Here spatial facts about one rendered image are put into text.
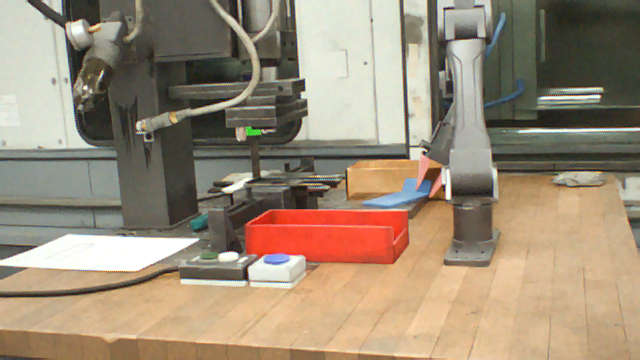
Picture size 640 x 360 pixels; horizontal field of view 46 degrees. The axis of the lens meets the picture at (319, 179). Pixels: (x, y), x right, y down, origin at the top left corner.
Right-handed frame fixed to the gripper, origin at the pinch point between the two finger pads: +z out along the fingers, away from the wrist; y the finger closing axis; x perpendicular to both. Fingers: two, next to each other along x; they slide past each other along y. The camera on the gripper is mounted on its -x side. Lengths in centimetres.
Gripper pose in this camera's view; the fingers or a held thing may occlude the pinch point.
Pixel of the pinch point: (424, 189)
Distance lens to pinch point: 161.0
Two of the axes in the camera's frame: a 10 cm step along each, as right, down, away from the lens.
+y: -9.0, -4.3, 0.3
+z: -4.2, 8.9, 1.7
